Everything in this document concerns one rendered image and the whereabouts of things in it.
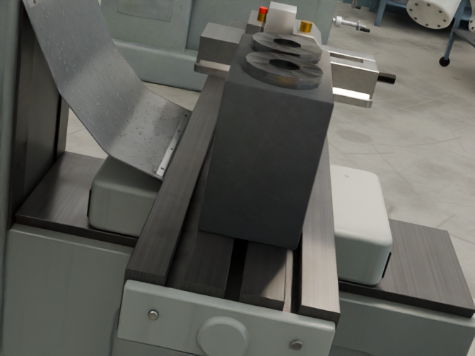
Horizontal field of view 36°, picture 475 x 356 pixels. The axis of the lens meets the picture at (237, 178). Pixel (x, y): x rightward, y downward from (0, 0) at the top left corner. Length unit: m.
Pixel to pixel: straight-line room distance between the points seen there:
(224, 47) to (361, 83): 0.27
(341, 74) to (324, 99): 0.63
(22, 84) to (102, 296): 0.38
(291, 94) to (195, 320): 0.26
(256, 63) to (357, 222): 0.47
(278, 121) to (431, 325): 0.58
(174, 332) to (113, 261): 0.46
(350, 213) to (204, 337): 0.53
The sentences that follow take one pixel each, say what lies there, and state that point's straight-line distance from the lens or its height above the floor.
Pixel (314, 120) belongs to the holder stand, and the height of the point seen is 1.11.
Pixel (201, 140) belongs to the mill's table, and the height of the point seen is 0.94.
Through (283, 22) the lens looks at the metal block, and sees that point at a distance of 1.42.
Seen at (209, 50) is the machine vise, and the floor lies 0.99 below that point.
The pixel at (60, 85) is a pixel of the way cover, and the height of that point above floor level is 0.98.
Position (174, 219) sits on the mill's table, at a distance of 0.88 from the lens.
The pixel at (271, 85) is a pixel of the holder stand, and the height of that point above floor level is 1.13.
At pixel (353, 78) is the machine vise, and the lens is 1.42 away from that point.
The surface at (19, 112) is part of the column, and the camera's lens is 1.17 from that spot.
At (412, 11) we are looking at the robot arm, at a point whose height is 1.19.
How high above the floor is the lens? 1.37
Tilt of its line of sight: 25 degrees down
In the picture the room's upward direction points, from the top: 12 degrees clockwise
